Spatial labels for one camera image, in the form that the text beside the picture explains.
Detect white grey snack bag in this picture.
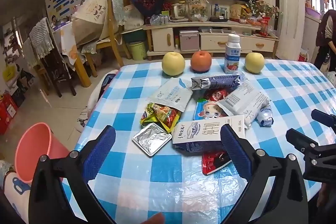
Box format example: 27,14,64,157
217,80,271,128

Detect crushed clear plastic bottle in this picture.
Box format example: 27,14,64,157
256,105,274,127

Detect red snack bag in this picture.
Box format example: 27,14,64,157
260,17,271,37

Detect red apple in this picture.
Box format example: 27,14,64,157
191,50,213,73

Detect blue checked tablecloth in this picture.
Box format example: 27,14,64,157
62,57,336,224

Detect crushed navy drink carton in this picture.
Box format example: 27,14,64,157
191,74,246,90

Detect white appliance carton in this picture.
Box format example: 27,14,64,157
123,5,145,30

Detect dark wooden chair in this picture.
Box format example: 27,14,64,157
29,17,77,98

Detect dark blue flower bouquet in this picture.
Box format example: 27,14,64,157
131,0,168,18

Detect person's left hand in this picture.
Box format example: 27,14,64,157
142,212,166,224

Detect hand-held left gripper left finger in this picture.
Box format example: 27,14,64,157
28,125,117,224

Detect white electric kettle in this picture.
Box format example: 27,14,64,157
171,3,187,20

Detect green yellow snack wrapper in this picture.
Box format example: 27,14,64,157
140,103,181,134

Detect cream television cabinet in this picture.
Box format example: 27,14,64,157
142,21,279,61

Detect person's printed white clothing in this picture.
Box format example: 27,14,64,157
0,170,29,224

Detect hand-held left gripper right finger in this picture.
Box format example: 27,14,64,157
220,124,310,224

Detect white pouch blue print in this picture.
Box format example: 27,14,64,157
147,77,193,111

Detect clear printed plastic bag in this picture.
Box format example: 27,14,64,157
185,0,210,22

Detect large yellow apple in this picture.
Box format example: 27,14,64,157
162,51,186,76

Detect green waste bin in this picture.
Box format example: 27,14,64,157
128,41,147,61

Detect white milk carton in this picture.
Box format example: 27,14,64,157
172,114,246,153

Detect pink metal case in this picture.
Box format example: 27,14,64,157
180,30,200,52

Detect small yellow apple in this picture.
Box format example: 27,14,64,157
245,52,265,74

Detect silver foil packet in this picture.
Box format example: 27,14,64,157
132,122,172,157

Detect red white snack packet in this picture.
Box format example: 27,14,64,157
202,151,233,176

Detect beige printed tote bag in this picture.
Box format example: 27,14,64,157
71,0,109,46

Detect red cardboard box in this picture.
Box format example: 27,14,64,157
0,93,19,135

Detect blue cartoon packet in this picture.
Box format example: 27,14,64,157
193,98,229,121

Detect teal plastic tub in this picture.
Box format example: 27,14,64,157
123,30,146,43

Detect knit chair back cover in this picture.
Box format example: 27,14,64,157
108,0,126,26

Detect white yogurt bottle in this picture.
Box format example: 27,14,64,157
224,34,241,75

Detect red wrapper round logo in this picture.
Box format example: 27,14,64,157
204,88,229,102

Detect white blue garment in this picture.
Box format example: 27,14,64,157
87,69,119,112

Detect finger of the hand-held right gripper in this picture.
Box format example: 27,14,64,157
286,128,336,184
311,109,336,130

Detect dried flower arrangement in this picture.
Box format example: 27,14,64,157
245,0,280,20

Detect pack of water bottles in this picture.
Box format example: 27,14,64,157
150,14,170,25

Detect light wooden chair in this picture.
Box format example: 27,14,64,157
87,0,132,77

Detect purple plastic basin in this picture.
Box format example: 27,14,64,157
306,7,322,20

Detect pink plastic bucket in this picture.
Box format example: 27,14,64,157
14,122,71,184

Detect white lace curtain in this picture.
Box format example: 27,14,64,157
273,0,307,61

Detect wooden dining table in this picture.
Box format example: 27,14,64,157
51,20,92,88

